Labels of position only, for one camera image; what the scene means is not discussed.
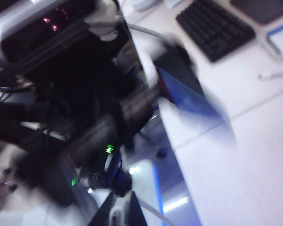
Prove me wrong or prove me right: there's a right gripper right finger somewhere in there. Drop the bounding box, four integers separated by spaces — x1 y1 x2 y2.
129 191 149 226

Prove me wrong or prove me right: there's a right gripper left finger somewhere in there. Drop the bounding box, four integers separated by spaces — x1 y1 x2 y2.
88 192 117 226

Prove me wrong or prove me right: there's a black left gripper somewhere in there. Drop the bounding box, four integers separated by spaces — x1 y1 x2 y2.
152 44 228 120

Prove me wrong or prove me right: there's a white charging cable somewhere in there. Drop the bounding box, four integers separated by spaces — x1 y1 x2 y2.
140 200 172 226

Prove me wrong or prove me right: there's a black keyboard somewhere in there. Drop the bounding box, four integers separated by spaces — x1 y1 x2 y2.
175 0 257 63

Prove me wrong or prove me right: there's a white video adapter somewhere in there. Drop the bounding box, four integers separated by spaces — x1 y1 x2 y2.
258 72 283 81

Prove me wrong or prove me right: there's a white plastic part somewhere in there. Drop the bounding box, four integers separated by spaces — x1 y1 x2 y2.
84 0 121 42

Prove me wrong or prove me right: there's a dark grey pad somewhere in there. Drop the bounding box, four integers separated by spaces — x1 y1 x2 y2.
230 0 283 24

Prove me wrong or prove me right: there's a white printed box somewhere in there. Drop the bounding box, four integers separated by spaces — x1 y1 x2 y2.
266 20 283 57

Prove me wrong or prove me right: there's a black silver equipment case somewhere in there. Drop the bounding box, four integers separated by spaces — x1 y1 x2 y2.
0 0 97 70

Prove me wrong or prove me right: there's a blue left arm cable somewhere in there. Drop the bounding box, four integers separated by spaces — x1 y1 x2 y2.
103 150 134 198

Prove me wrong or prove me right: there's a thick grey cable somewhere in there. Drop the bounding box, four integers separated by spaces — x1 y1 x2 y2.
129 23 167 40

